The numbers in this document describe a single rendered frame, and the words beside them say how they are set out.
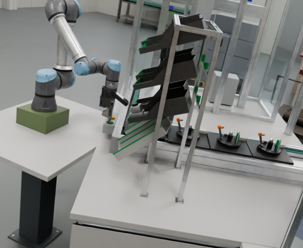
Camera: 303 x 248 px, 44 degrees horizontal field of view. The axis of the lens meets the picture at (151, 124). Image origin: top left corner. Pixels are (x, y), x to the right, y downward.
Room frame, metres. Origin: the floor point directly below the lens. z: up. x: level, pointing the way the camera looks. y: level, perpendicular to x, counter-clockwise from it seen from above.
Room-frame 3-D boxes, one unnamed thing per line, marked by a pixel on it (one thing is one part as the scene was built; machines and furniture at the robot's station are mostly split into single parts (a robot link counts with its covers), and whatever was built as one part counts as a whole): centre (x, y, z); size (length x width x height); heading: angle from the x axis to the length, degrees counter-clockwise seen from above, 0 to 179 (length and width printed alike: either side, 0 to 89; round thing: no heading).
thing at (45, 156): (2.05, 0.60, 0.84); 0.90 x 0.70 x 0.03; 159
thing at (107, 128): (2.11, 0.25, 0.93); 0.21 x 0.07 x 0.06; 2
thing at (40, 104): (2.07, 0.65, 1.01); 0.15 x 0.15 x 0.10
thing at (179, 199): (1.67, -0.11, 1.26); 0.36 x 0.21 x 0.80; 2
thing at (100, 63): (2.07, 0.36, 1.28); 0.11 x 0.11 x 0.08; 64
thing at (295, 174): (2.05, -0.45, 0.91); 1.24 x 0.33 x 0.10; 92
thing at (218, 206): (2.05, -0.42, 0.84); 1.50 x 1.41 x 0.03; 2
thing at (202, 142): (2.04, -0.23, 1.01); 0.24 x 0.24 x 0.13; 2
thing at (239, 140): (2.05, -0.47, 1.01); 0.24 x 0.24 x 0.13; 2
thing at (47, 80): (2.08, 0.65, 1.13); 0.13 x 0.12 x 0.14; 154
